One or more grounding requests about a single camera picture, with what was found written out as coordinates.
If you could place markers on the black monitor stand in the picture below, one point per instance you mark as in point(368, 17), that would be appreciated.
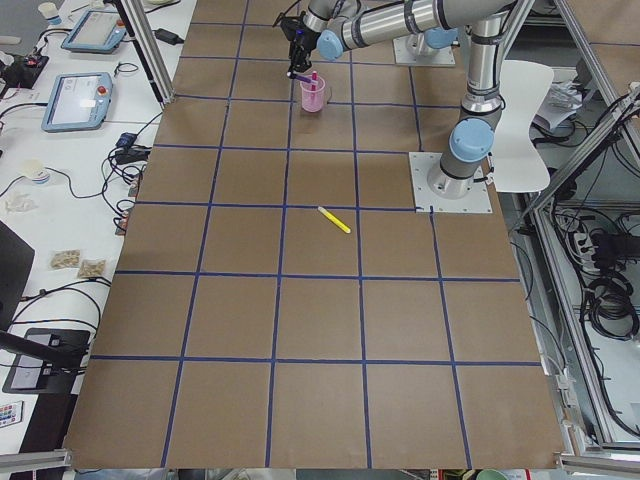
point(47, 361)

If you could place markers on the teach pendant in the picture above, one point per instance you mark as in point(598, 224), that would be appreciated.
point(78, 102)
point(97, 31)

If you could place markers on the yellow highlighter pen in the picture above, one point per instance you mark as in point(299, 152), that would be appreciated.
point(334, 220)

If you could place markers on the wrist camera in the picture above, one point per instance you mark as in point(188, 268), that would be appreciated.
point(291, 26)

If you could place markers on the teach pendant far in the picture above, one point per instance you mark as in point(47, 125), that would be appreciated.
point(97, 31)

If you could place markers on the power strip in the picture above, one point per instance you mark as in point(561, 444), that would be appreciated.
point(582, 248)

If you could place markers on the white chair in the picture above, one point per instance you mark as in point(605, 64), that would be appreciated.
point(518, 167)

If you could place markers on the remote control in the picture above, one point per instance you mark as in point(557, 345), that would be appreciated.
point(11, 413)

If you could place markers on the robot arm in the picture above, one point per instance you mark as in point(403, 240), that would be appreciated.
point(424, 31)

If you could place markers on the black power adapter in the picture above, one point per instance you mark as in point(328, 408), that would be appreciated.
point(168, 37)

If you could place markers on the teach pendant near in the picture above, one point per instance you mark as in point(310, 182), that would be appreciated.
point(78, 102)

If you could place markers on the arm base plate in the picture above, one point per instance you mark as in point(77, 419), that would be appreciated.
point(413, 50)
point(434, 192)

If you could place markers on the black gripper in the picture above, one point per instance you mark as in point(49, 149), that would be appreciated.
point(303, 44)

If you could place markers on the pink mesh cup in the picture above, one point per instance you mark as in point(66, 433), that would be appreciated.
point(313, 95)

